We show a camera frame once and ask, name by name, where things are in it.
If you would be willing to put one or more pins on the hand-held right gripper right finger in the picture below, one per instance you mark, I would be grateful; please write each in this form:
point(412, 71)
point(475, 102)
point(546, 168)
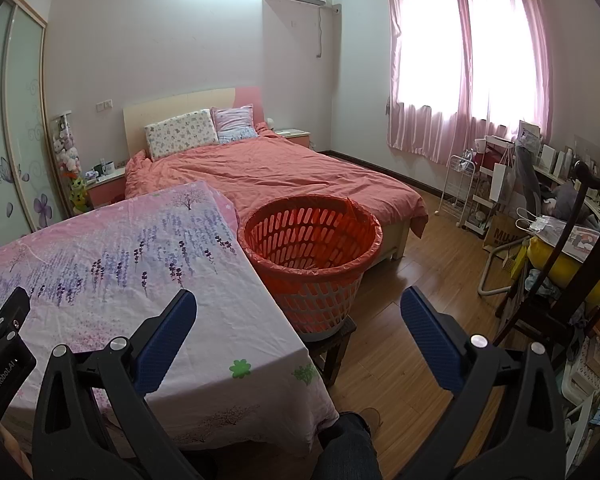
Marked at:
point(430, 345)

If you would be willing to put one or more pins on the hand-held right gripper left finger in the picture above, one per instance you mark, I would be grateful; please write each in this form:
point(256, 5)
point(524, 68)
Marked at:
point(165, 345)

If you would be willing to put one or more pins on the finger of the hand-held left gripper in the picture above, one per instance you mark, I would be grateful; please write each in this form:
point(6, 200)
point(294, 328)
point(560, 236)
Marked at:
point(7, 312)

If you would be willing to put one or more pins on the orange plastic laundry basket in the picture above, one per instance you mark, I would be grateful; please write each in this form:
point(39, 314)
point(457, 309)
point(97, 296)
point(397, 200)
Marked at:
point(320, 300)

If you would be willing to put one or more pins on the brown shoe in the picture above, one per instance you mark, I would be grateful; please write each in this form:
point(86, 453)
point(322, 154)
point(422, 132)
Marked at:
point(374, 416)

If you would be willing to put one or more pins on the dark wooden stool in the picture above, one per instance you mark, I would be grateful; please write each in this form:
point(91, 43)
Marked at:
point(335, 350)

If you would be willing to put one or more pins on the pink floral tablecloth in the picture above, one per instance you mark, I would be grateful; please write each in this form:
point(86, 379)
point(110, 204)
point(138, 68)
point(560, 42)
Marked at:
point(155, 240)

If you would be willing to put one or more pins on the brown paper bag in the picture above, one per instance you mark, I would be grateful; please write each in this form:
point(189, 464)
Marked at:
point(500, 240)

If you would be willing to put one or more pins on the dark wooden chair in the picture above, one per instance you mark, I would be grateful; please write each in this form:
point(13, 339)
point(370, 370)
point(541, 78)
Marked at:
point(555, 310)

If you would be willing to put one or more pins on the person's jeans leg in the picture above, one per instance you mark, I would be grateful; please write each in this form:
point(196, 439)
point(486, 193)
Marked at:
point(350, 450)

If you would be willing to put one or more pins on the yellow-green plush toy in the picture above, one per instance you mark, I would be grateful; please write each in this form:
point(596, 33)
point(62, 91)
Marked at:
point(79, 195)

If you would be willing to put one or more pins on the white shelf cart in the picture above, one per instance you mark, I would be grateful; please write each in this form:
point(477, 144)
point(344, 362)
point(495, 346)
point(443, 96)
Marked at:
point(486, 200)

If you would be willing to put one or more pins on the pink nightstand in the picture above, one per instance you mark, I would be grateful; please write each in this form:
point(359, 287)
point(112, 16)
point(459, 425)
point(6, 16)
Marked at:
point(294, 137)
point(105, 190)

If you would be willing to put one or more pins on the yellow plastic tub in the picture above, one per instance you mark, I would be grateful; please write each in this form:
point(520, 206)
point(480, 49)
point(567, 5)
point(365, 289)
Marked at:
point(565, 265)

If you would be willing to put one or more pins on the white plastic crate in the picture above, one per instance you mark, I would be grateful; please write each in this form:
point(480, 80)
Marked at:
point(587, 385)

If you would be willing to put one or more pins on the hanging plush toys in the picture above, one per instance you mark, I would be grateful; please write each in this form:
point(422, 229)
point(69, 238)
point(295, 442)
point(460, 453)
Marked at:
point(67, 147)

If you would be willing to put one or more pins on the floral glass wardrobe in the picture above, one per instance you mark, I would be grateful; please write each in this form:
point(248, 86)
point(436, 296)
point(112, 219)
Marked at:
point(22, 125)

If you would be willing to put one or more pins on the salmon pink duvet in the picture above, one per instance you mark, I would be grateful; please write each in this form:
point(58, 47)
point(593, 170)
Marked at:
point(280, 175)

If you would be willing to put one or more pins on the white floral pillow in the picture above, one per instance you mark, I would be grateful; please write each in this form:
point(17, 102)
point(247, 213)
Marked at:
point(180, 132)

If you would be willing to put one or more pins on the pink curtain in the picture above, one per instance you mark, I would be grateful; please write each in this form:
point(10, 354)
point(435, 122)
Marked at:
point(427, 122)
point(510, 130)

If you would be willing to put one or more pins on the pink striped pillow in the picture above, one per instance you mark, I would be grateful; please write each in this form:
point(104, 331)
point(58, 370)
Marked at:
point(232, 122)

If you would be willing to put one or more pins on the beige bed headboard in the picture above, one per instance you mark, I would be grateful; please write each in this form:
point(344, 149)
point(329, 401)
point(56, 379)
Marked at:
point(175, 102)

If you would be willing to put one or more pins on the white conduit pipe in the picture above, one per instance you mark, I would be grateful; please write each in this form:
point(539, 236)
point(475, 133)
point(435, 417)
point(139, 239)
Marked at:
point(330, 22)

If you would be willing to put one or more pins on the white metal tube frame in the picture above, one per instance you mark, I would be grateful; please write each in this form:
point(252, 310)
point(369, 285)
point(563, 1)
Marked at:
point(487, 272)

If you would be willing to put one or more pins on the beige bed frame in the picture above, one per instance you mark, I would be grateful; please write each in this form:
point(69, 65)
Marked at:
point(395, 240)

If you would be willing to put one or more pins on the white wall socket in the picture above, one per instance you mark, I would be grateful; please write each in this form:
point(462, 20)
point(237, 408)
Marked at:
point(104, 106)

